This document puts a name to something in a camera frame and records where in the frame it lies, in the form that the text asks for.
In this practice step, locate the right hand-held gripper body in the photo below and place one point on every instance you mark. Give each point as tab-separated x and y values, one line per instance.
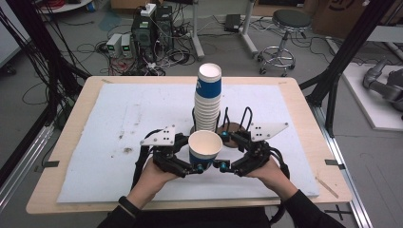
258	155

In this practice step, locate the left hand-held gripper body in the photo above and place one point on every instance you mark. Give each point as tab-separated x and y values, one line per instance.
163	152

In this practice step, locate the single blue white paper cup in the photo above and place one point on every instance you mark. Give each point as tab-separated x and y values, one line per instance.
204	145

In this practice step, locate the stack of paper cups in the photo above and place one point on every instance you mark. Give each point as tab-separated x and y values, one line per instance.
207	104

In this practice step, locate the person's right hand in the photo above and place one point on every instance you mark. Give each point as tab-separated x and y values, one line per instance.
274	177

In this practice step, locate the person's left hand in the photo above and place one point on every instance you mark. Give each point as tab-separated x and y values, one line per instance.
149	183

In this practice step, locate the person's lap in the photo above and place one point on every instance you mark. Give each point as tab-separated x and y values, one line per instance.
199	218

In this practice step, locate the white table mat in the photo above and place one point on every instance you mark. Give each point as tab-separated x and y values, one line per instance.
111	120

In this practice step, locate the black tape piece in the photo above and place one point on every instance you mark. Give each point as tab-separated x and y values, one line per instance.
334	163
50	164

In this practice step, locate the brown tape strip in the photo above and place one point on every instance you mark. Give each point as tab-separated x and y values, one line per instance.
328	187

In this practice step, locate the wooden table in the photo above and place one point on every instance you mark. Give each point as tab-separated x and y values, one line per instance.
79	104

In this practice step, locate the grey power supply unit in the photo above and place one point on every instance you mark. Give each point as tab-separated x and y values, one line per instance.
113	44
126	46

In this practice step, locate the black computer tower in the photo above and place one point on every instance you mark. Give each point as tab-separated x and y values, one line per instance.
144	34
164	25

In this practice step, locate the black box on floor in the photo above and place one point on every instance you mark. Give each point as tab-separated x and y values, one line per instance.
232	22

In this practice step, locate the white floor platform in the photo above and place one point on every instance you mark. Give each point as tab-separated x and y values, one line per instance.
364	101

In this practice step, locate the black round stool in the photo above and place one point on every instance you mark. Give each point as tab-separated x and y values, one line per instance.
290	20

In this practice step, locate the white power strip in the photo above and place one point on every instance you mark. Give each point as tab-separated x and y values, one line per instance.
148	9

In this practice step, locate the cardboard box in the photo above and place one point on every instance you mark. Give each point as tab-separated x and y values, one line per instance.
342	15

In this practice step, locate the aluminium rail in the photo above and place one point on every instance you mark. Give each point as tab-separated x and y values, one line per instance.
345	164
22	158

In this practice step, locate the white desk leg frame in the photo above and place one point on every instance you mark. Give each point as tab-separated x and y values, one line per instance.
197	34
248	31

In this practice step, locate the black frame post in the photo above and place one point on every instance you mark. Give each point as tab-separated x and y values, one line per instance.
345	57
38	44

